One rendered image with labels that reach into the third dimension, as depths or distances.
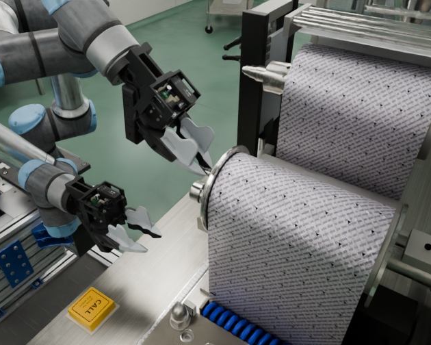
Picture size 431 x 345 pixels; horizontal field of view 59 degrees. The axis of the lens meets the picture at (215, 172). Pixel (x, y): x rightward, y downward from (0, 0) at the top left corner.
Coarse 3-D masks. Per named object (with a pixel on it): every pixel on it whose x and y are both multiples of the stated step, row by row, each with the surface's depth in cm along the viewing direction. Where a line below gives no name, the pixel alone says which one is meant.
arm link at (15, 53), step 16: (0, 0) 85; (0, 16) 74; (16, 16) 87; (0, 32) 63; (16, 32) 70; (32, 32) 62; (0, 48) 59; (16, 48) 60; (32, 48) 61; (0, 64) 59; (16, 64) 60; (32, 64) 61; (0, 80) 61; (16, 80) 63
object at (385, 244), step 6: (210, 174) 57; (396, 216) 49; (396, 222) 47; (390, 228) 47; (390, 234) 46; (384, 240) 46; (390, 240) 46; (384, 246) 46; (384, 252) 46; (378, 258) 46; (378, 264) 46; (372, 270) 46; (372, 276) 46; (372, 282) 47; (366, 288) 48
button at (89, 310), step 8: (88, 296) 83; (96, 296) 83; (104, 296) 83; (80, 304) 81; (88, 304) 81; (96, 304) 81; (104, 304) 81; (112, 304) 82; (72, 312) 80; (80, 312) 80; (88, 312) 80; (96, 312) 80; (104, 312) 80; (80, 320) 79; (88, 320) 78; (96, 320) 79; (88, 328) 79
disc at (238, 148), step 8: (240, 144) 60; (232, 152) 57; (240, 152) 60; (248, 152) 63; (224, 160) 56; (216, 168) 55; (216, 176) 56; (208, 184) 55; (208, 192) 55; (208, 200) 56; (200, 208) 56; (200, 216) 57
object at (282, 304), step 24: (216, 240) 60; (216, 264) 63; (240, 264) 59; (264, 264) 56; (216, 288) 67; (240, 288) 63; (264, 288) 59; (288, 288) 56; (312, 288) 53; (240, 312) 67; (264, 312) 63; (288, 312) 59; (312, 312) 56; (336, 312) 53; (288, 336) 63; (312, 336) 59; (336, 336) 56
